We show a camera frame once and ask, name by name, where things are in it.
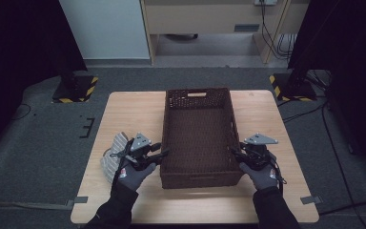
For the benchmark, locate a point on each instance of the white panel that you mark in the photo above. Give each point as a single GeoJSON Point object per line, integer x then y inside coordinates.
{"type": "Point", "coordinates": [105, 28]}

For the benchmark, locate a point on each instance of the grey striped towel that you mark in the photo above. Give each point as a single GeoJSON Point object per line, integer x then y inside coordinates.
{"type": "Point", "coordinates": [109, 165]}

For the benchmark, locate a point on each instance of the light wooden desk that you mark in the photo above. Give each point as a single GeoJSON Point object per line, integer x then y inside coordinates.
{"type": "Point", "coordinates": [197, 19]}

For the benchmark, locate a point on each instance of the person's left hand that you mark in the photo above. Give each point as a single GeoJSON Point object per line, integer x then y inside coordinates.
{"type": "Point", "coordinates": [130, 178]}

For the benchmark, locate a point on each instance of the grey desk label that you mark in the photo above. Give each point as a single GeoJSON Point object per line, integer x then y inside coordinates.
{"type": "Point", "coordinates": [246, 27]}

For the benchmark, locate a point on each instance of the person's right hand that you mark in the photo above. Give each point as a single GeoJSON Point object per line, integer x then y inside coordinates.
{"type": "Point", "coordinates": [263, 178]}

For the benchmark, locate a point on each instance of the brown woven basket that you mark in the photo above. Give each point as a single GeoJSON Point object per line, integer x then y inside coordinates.
{"type": "Point", "coordinates": [200, 136]}

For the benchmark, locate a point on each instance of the black curtain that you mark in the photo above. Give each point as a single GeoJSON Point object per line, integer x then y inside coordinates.
{"type": "Point", "coordinates": [12, 47]}
{"type": "Point", "coordinates": [346, 38]}

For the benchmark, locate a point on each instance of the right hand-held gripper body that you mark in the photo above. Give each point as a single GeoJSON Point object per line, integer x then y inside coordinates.
{"type": "Point", "coordinates": [257, 154]}

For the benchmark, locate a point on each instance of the black stand base striped edge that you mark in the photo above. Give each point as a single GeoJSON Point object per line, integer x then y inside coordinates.
{"type": "Point", "coordinates": [294, 89]}
{"type": "Point", "coordinates": [79, 89]}

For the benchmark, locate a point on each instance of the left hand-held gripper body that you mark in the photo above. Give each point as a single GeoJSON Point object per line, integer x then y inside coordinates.
{"type": "Point", "coordinates": [139, 143]}

